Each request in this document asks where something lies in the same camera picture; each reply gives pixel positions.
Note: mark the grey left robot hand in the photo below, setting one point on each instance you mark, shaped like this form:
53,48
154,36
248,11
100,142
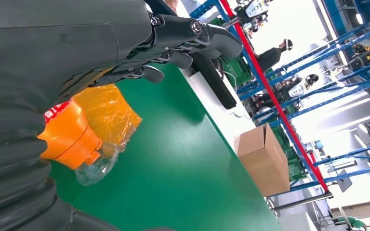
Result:
60,47

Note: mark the yellow plastic sheet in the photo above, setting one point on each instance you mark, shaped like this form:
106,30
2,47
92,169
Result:
108,111

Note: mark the black foam-lined case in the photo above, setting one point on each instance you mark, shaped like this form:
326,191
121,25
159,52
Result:
217,86

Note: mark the green plastic crate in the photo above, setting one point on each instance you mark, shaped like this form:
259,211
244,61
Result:
295,165
239,70

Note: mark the white humanoid robot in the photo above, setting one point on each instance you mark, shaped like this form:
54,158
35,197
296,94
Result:
300,89
255,9

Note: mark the person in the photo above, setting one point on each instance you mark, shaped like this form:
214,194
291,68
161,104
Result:
271,57

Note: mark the red metal pole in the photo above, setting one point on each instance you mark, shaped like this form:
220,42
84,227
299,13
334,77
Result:
281,108

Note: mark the cardboard box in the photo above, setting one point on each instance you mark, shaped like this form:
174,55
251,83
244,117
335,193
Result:
261,165

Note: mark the steel table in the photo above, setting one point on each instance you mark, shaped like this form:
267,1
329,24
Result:
300,201

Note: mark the white panel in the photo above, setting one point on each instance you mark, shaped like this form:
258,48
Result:
296,223

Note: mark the blue metal rack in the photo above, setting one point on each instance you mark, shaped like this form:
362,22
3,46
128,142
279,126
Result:
357,152

